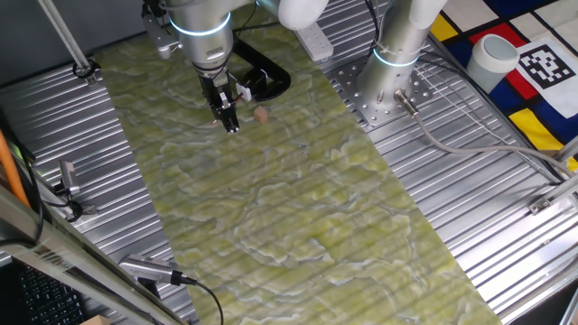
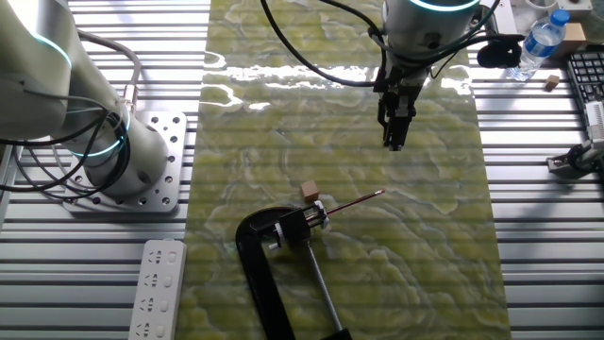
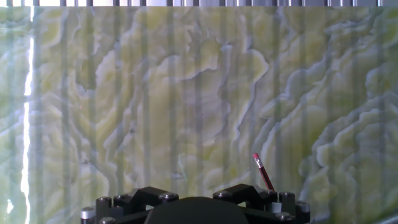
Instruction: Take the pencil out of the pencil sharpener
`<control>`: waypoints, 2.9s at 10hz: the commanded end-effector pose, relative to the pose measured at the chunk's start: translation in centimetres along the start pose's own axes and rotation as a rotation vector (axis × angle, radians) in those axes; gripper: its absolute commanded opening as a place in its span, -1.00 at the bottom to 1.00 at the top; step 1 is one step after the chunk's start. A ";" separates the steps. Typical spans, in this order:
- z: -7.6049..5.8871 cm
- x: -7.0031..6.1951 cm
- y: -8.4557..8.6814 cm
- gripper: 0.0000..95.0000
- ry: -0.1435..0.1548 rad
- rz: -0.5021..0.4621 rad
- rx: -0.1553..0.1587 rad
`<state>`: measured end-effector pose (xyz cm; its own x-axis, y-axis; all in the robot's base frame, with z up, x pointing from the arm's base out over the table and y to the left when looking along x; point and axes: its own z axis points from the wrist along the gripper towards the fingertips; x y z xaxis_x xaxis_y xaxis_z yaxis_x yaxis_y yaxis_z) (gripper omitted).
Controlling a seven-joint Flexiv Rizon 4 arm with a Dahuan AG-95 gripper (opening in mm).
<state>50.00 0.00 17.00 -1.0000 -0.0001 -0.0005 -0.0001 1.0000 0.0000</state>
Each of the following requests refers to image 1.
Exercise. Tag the black keyboard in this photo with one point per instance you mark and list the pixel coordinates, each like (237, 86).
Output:
(47, 300)

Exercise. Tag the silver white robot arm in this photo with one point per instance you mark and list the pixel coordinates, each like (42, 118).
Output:
(205, 40)

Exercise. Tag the white power strip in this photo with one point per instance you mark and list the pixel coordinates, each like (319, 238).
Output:
(315, 43)

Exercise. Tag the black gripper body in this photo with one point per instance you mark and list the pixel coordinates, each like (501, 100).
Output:
(212, 86)

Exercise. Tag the aluminium frame corner bracket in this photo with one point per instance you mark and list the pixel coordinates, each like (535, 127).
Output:
(553, 196)

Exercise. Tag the white printed marker sheet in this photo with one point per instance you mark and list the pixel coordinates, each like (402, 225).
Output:
(557, 83)

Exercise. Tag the small wooden cube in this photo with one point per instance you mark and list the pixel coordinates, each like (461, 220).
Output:
(260, 114)

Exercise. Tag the black white pencil sharpener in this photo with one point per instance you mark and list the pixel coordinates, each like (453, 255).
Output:
(244, 91)

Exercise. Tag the aluminium frame beam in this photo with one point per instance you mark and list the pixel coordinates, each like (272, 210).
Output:
(68, 266)

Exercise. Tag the green marble patterned mat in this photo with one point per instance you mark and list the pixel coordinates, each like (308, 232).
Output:
(289, 212)

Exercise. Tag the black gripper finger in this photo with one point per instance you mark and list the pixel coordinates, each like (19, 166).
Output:
(218, 115)
(230, 117)

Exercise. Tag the light wooden box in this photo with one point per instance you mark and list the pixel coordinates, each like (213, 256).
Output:
(96, 320)

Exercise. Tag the grey white cylindrical cup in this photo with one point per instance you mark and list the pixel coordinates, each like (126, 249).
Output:
(490, 61)

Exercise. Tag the silver ribbed camera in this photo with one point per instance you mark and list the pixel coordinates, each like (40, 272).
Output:
(146, 268)

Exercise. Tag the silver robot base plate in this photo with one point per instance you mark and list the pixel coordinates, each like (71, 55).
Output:
(361, 101)

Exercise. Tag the red pencil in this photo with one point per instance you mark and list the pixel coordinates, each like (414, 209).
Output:
(238, 98)

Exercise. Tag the slanted aluminium pole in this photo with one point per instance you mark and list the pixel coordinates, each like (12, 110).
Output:
(68, 43)

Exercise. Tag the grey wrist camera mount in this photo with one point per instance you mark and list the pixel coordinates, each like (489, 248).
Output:
(159, 34)

